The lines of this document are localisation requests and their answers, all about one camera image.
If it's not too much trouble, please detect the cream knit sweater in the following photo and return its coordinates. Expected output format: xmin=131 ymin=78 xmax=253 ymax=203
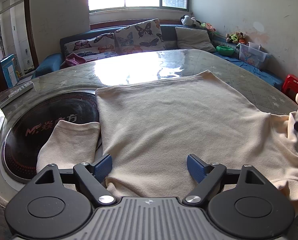
xmin=36 ymin=71 xmax=298 ymax=213

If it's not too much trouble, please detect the red plastic stool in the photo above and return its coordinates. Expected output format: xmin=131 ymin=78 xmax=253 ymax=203
xmin=282 ymin=74 xmax=298 ymax=95

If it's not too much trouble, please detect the clear plastic storage box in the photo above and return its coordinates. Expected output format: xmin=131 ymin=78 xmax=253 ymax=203
xmin=236 ymin=43 xmax=271 ymax=69

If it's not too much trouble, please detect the black round induction cooktop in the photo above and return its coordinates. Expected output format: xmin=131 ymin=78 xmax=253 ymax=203
xmin=1 ymin=90 xmax=99 ymax=184

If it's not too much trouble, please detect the blue corner sofa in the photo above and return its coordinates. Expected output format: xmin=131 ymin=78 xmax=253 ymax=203
xmin=32 ymin=24 xmax=284 ymax=90

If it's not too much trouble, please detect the small plush toys pile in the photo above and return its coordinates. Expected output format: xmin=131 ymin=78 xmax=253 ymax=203
xmin=225 ymin=31 xmax=246 ymax=44

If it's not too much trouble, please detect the green bowl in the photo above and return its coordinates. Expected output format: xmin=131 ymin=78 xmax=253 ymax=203
xmin=216 ymin=46 xmax=235 ymax=57

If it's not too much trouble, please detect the grey remote control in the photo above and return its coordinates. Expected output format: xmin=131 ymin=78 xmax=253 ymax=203
xmin=0 ymin=81 xmax=34 ymax=108

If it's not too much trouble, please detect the quilted grey-green table cover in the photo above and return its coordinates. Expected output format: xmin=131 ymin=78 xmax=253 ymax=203
xmin=0 ymin=49 xmax=297 ymax=239

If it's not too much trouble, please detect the pink cloth on sofa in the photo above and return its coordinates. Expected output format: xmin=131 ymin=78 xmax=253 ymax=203
xmin=60 ymin=53 xmax=86 ymax=69

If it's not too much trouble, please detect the left butterfly cushion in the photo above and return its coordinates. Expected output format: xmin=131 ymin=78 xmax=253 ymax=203
xmin=63 ymin=33 xmax=118 ymax=62

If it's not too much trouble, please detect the butterfly cushion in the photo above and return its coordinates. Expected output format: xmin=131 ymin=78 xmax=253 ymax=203
xmin=63 ymin=33 xmax=118 ymax=62
xmin=114 ymin=18 xmax=166 ymax=55

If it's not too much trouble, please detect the grey plain cushion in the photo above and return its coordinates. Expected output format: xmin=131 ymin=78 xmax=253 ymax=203
xmin=175 ymin=27 xmax=216 ymax=53

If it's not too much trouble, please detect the blue white cabinet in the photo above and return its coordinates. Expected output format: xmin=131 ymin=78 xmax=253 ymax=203
xmin=0 ymin=54 xmax=18 ymax=88

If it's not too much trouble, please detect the panda plush toy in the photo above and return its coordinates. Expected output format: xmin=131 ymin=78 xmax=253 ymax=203
xmin=180 ymin=15 xmax=201 ymax=28

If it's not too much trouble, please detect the right butterfly cushion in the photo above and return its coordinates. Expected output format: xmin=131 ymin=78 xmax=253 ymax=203
xmin=114 ymin=18 xmax=166 ymax=55

